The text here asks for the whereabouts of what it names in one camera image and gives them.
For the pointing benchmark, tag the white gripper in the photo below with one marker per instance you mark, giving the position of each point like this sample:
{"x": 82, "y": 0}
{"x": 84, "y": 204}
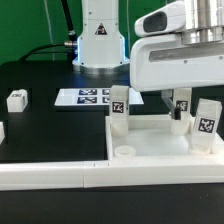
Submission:
{"x": 163, "y": 62}

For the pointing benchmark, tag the white square table top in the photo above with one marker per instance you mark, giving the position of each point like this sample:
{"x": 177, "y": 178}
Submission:
{"x": 150, "y": 138}

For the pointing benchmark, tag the white U-shaped obstacle fence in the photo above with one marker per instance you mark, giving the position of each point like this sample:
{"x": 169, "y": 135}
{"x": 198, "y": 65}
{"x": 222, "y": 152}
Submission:
{"x": 105, "y": 173}

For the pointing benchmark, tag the white marker plate with tags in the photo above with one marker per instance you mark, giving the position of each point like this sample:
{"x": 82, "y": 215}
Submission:
{"x": 83, "y": 97}

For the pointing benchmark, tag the white block at left edge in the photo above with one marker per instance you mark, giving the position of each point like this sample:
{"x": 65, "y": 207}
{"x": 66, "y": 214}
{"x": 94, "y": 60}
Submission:
{"x": 2, "y": 133}

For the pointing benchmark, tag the black cable thick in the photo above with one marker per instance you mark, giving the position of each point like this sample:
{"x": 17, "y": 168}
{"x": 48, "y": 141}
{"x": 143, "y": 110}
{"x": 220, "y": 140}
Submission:
{"x": 71, "y": 31}

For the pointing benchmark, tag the black cable horizontal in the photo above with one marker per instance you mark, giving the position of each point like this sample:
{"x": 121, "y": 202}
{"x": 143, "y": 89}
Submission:
{"x": 70, "y": 50}

